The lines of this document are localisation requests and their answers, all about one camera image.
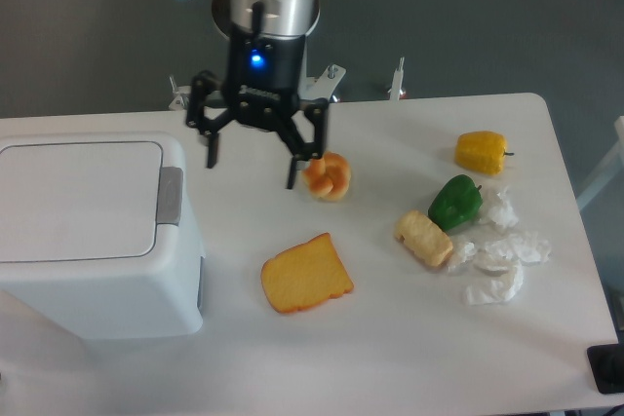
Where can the orange toast slice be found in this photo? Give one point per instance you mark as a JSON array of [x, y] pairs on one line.
[[305, 276]]

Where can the black device at table edge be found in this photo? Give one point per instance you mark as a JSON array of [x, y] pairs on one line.
[[606, 362]]

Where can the white frame at right edge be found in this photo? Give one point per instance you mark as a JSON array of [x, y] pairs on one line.
[[606, 169]]

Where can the crumpled white tissue middle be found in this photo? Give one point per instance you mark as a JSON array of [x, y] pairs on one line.
[[503, 254]]

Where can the knotted bread roll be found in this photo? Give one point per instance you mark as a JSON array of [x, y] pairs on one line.
[[328, 178]]

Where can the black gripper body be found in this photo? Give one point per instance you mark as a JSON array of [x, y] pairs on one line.
[[263, 73]]

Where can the crumpled white tissue upper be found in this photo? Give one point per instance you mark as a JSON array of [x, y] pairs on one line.
[[497, 210]]

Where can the crumpled white tissue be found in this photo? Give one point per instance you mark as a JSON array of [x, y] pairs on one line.
[[464, 251], [495, 290], [497, 210], [503, 254]]

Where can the crumpled white tissue left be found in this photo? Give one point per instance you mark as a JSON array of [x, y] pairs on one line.
[[464, 251]]

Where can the crumpled white tissue lower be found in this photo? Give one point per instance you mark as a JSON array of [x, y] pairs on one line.
[[495, 290]]

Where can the yellow corn piece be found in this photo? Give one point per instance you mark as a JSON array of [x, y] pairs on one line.
[[482, 151]]

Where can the green bell pepper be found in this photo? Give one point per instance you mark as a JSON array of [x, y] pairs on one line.
[[457, 202]]

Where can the pale yellow waffle pastry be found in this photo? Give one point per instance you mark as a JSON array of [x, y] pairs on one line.
[[426, 240]]

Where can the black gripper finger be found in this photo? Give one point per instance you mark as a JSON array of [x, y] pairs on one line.
[[316, 113], [203, 84]]

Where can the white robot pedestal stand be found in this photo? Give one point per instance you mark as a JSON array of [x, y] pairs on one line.
[[309, 87]]

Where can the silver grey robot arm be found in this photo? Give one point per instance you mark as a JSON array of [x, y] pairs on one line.
[[284, 18]]

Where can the white plastic trash can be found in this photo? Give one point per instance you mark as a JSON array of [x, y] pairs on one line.
[[157, 294]]

